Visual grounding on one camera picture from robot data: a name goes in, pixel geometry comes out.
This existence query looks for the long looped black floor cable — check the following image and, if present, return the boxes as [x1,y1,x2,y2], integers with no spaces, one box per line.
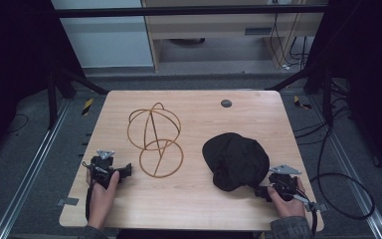
[308,123,376,221]

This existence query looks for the black metal stand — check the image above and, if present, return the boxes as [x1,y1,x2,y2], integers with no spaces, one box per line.
[266,64,334,126]
[46,64,109,131]

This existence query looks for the black cap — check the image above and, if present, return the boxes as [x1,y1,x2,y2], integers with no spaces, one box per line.
[201,131,271,193]

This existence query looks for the silver metal floor rail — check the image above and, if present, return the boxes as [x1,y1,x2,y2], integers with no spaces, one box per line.
[309,95,382,239]
[0,99,72,239]

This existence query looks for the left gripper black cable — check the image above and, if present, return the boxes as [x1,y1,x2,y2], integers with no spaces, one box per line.
[82,160,95,221]

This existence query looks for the thin black floor cable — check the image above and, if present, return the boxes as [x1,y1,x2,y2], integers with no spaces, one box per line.
[5,113,30,134]

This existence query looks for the person's left hand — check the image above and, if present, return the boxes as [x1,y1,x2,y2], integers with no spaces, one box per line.
[86,169,120,231]

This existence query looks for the person's right hand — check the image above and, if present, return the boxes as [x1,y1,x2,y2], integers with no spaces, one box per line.
[267,176,308,220]

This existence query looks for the yellow black striped tape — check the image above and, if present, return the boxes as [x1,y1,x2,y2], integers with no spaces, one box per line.
[81,98,95,117]
[292,95,312,111]

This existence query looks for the light wooden desk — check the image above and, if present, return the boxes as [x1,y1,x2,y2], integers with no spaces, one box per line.
[140,0,328,73]

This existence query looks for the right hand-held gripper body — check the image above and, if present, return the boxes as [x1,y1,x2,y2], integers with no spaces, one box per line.
[267,163,303,203]

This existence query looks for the black horizontal frame bar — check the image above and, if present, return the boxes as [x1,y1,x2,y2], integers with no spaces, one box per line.
[54,4,327,19]

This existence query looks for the brown wire hat stand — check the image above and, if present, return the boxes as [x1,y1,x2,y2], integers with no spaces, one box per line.
[126,102,185,179]

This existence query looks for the grey tape piece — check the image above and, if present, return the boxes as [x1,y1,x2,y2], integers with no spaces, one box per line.
[305,202,330,213]
[56,196,80,207]

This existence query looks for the black curtain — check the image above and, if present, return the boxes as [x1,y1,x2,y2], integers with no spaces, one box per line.
[0,0,87,163]
[306,0,382,185]

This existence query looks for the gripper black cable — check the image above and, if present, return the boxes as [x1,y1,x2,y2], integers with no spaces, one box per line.
[82,160,95,221]
[290,187,319,237]

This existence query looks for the white cabinet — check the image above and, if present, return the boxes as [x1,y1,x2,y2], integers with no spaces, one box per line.
[50,0,155,70]

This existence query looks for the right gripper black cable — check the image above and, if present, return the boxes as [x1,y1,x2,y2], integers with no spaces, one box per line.
[290,187,319,237]

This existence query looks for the bundle of hanging desk cables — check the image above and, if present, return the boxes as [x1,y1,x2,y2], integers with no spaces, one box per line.
[269,12,310,72]

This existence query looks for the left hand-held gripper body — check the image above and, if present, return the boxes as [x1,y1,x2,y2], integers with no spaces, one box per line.
[89,148,125,190]

